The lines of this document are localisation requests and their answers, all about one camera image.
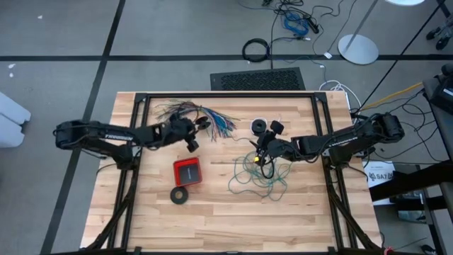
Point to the grey round-base stand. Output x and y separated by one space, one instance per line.
358 49

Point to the black thin pole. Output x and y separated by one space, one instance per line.
400 55

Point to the yellow floor strip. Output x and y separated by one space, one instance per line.
393 95

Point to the small red object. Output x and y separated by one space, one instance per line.
388 250

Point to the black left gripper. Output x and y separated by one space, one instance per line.
182 127

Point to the black power strip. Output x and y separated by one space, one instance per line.
313 26

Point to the white foam block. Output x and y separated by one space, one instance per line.
10 120

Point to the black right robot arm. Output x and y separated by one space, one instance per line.
339 141

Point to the black tape roll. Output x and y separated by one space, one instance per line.
174 195

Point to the black equipment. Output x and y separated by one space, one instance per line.
444 93

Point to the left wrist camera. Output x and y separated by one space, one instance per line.
193 146

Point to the black beam structure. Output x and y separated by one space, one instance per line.
407 181

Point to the white paper sign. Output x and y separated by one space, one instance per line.
380 175

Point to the red and black box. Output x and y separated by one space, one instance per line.
187 172

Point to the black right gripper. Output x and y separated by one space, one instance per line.
269 140

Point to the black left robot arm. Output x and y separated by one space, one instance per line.
117 136

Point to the black wheeled base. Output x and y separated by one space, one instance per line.
440 35

